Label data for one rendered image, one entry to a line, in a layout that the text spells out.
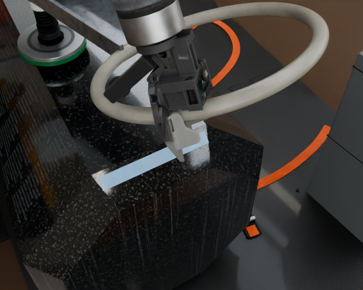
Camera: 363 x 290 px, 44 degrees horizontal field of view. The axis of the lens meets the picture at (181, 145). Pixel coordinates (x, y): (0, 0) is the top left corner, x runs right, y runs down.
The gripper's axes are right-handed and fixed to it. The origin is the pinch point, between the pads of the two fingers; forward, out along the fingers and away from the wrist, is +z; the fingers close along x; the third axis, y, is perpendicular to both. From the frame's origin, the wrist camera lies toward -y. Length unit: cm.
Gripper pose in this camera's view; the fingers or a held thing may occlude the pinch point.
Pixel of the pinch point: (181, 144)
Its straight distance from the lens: 78.2
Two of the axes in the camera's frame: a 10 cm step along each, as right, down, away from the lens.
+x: 2.8, -5.9, 7.5
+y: 9.2, -0.6, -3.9
